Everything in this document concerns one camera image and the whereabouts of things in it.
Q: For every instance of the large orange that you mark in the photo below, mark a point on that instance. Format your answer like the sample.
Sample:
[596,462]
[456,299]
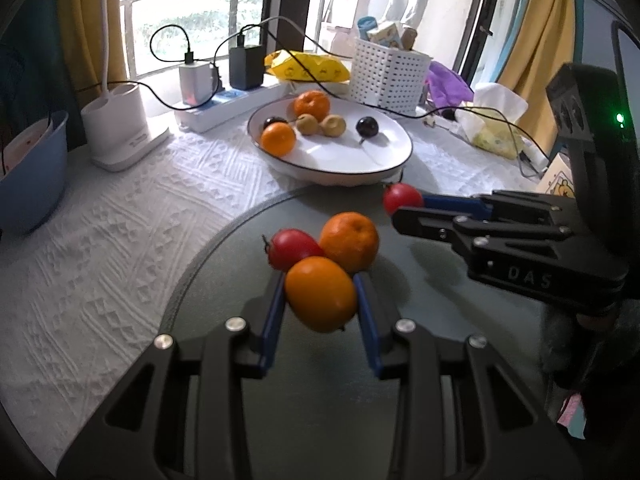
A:
[349,241]

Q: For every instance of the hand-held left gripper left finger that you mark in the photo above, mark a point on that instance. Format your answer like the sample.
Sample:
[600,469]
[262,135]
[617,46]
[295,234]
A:
[272,325]

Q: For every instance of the brown longan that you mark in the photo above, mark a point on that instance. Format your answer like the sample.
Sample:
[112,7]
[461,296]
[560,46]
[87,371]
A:
[307,124]
[333,125]

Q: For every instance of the black charger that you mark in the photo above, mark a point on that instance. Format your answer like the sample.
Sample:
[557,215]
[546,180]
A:
[246,67]

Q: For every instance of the red cherry tomato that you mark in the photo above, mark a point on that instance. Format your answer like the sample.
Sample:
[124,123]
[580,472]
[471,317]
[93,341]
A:
[295,250]
[401,198]

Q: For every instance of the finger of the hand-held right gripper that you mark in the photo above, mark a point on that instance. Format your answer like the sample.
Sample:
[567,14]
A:
[450,202]
[440,227]

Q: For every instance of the balcony railing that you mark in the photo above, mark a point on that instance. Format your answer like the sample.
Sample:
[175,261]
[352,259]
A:
[200,10]

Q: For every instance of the purple cloth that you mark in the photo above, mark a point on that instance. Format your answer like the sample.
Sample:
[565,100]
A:
[450,85]

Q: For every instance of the white desk lamp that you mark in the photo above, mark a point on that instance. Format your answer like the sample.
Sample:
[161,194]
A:
[117,120]

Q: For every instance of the white round plate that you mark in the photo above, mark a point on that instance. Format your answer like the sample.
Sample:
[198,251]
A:
[350,155]

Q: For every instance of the dark sliding door frame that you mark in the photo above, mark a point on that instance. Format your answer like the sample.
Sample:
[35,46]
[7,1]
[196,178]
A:
[287,0]

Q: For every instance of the blue capped bottle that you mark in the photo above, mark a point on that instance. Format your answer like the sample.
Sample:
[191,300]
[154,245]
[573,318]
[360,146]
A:
[366,27]

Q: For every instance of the dark purple plum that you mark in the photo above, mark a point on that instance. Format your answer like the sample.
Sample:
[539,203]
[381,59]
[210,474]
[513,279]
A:
[367,126]
[272,122]

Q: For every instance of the grey round mat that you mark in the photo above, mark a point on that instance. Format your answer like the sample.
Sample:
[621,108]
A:
[240,270]

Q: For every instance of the white perforated basket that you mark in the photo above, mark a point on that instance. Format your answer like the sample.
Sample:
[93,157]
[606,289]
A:
[387,77]

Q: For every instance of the cream mug with bear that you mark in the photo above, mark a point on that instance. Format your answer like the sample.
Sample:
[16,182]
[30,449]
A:
[557,177]

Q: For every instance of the yellow curtain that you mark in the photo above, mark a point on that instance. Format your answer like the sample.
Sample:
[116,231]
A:
[87,20]
[537,25]

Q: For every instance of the blue plastic bowl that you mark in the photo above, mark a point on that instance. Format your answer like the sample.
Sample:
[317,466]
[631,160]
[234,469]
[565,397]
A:
[35,180]

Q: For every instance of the white power strip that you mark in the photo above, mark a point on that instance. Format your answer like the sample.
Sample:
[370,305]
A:
[220,110]

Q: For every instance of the pink bowl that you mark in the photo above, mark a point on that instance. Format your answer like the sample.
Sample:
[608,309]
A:
[22,152]

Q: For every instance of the small carton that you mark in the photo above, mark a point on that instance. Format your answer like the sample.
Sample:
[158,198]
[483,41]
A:
[386,35]

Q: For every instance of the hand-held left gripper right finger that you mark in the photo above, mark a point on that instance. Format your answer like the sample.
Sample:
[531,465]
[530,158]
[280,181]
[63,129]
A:
[369,325]

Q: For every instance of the tissue pack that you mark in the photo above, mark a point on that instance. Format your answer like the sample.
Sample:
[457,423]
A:
[492,120]

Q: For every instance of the teal curtain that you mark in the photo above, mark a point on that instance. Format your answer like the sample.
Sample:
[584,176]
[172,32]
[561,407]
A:
[25,60]

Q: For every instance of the yellow snack bag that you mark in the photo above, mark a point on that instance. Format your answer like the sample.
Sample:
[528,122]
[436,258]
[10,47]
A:
[310,66]

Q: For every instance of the white charger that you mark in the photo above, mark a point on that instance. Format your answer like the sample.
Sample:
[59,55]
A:
[195,85]

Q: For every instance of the mandarin orange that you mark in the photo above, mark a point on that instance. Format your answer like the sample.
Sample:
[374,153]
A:
[312,105]
[278,138]
[320,294]

